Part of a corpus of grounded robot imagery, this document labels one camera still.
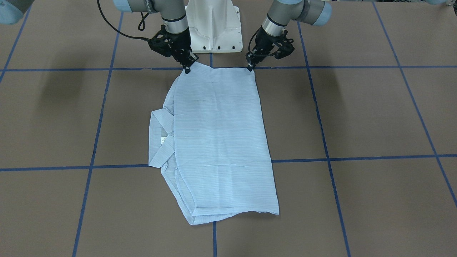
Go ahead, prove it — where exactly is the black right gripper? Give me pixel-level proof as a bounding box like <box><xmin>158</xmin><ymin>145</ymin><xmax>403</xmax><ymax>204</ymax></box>
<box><xmin>149</xmin><ymin>25</ymin><xmax>199</xmax><ymax>74</ymax></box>

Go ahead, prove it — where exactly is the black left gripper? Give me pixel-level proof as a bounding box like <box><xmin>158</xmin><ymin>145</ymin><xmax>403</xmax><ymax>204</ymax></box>
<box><xmin>245</xmin><ymin>27</ymin><xmax>295</xmax><ymax>72</ymax></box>

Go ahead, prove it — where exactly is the light blue button-up shirt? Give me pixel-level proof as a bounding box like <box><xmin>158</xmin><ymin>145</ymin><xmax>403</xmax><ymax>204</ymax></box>
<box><xmin>148</xmin><ymin>63</ymin><xmax>280</xmax><ymax>226</ymax></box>

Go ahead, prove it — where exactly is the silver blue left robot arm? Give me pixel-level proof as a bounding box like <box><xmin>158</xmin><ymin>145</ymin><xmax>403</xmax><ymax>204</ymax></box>
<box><xmin>245</xmin><ymin>0</ymin><xmax>332</xmax><ymax>71</ymax></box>

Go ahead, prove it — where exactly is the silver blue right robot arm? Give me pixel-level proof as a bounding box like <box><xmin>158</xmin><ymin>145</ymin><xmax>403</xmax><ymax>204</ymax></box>
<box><xmin>96</xmin><ymin>0</ymin><xmax>199</xmax><ymax>74</ymax></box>

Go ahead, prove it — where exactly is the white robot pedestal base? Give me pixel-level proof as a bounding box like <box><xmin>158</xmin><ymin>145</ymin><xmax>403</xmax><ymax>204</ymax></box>
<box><xmin>186</xmin><ymin>0</ymin><xmax>243</xmax><ymax>53</ymax></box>

